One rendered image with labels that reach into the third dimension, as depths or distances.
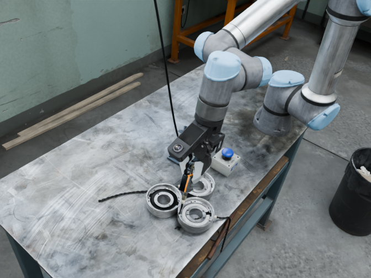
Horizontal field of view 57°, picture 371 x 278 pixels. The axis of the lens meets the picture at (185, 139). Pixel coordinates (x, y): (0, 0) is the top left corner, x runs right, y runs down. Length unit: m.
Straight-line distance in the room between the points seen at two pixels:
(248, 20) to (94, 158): 0.65
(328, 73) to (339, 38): 0.11
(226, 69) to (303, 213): 1.60
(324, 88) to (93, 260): 0.85
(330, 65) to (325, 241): 1.26
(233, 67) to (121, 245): 0.55
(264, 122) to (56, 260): 0.86
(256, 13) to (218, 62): 0.27
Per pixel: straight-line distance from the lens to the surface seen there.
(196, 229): 0.97
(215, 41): 0.93
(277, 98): 1.29
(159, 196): 1.04
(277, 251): 2.03
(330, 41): 1.11
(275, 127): 1.36
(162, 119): 1.35
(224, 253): 1.65
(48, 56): 2.57
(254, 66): 0.85
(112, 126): 1.31
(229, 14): 2.91
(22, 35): 2.42
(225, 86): 0.78
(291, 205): 2.26
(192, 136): 0.83
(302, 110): 1.24
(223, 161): 1.14
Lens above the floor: 1.63
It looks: 41 degrees down
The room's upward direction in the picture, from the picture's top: 7 degrees clockwise
